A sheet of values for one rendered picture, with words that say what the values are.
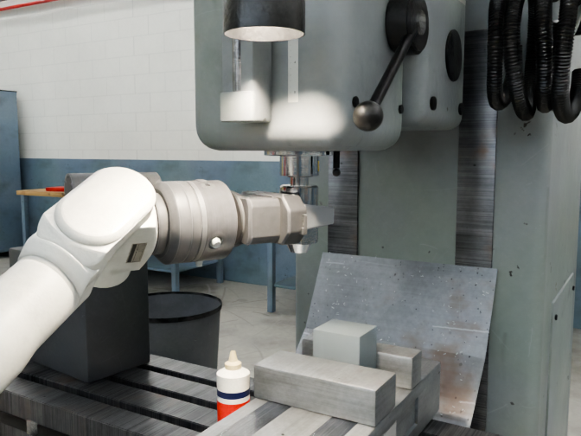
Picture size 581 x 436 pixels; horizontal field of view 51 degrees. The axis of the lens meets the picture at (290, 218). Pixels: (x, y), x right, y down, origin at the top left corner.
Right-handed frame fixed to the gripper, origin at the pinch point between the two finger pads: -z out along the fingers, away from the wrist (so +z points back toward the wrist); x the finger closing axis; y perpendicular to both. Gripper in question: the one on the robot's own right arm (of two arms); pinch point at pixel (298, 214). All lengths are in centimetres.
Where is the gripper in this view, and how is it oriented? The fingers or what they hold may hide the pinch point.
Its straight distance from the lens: 74.2
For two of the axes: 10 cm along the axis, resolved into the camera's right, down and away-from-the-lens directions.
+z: -8.3, 0.6, -5.6
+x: -5.6, -0.9, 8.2
